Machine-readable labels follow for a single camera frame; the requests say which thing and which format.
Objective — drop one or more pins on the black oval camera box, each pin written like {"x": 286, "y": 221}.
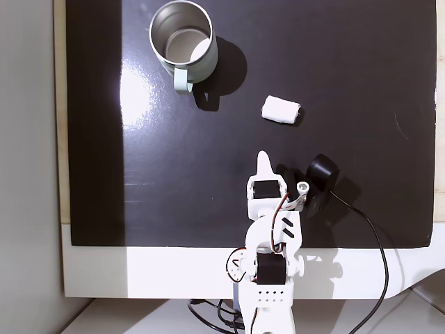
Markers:
{"x": 321, "y": 170}

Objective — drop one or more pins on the black table mat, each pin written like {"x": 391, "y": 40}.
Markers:
{"x": 180, "y": 174}

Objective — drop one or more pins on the white gauze roll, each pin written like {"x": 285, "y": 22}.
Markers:
{"x": 281, "y": 109}

